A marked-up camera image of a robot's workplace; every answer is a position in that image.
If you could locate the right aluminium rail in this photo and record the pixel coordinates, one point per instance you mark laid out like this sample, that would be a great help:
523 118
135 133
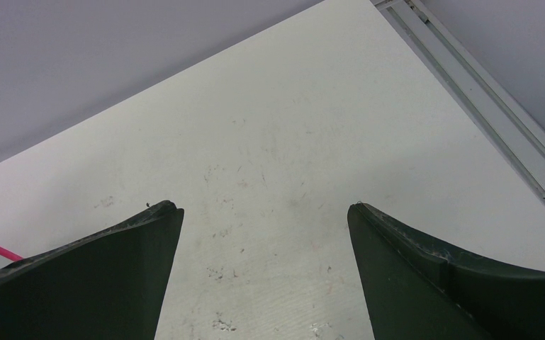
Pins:
513 131

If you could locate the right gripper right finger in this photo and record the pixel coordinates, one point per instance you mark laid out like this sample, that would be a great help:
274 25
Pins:
417 286

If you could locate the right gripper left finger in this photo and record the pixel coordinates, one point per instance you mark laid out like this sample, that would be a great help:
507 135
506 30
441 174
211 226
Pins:
108 285

